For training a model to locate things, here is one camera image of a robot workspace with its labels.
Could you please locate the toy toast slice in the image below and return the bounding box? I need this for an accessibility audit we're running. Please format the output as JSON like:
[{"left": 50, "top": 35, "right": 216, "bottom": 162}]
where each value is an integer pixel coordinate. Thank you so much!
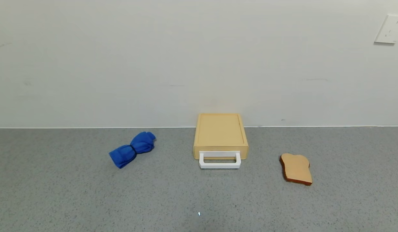
[{"left": 279, "top": 153, "right": 313, "bottom": 186}]

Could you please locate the blue tied cloth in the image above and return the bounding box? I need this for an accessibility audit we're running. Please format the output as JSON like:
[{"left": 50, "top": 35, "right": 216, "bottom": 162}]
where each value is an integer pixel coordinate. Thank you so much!
[{"left": 109, "top": 131, "right": 157, "bottom": 169}]

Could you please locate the white wall socket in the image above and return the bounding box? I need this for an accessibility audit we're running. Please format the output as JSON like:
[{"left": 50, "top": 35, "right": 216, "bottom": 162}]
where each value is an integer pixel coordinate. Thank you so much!
[{"left": 374, "top": 14, "right": 398, "bottom": 44}]

